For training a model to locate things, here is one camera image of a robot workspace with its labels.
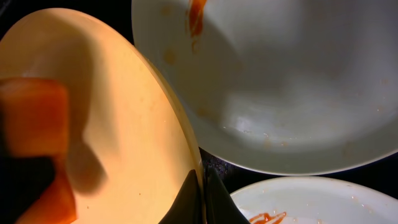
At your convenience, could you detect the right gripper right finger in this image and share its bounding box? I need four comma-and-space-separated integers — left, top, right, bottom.
205, 168, 250, 224

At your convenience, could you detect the round black serving tray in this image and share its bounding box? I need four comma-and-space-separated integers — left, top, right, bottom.
1, 0, 397, 198

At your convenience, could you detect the light green plate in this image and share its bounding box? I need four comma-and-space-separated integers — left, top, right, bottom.
231, 177, 397, 224
131, 0, 397, 175

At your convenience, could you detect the far light green plate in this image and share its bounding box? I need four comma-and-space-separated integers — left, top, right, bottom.
131, 0, 397, 175

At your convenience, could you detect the yellow plate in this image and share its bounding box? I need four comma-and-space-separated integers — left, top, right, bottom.
1, 8, 205, 223

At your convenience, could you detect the green and orange sponge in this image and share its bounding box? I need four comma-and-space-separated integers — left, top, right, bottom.
1, 78, 76, 223

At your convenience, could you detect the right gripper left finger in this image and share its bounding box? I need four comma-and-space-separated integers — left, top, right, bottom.
159, 170, 203, 224

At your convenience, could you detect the near light green plate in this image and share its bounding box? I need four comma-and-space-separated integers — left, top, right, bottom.
231, 177, 397, 224

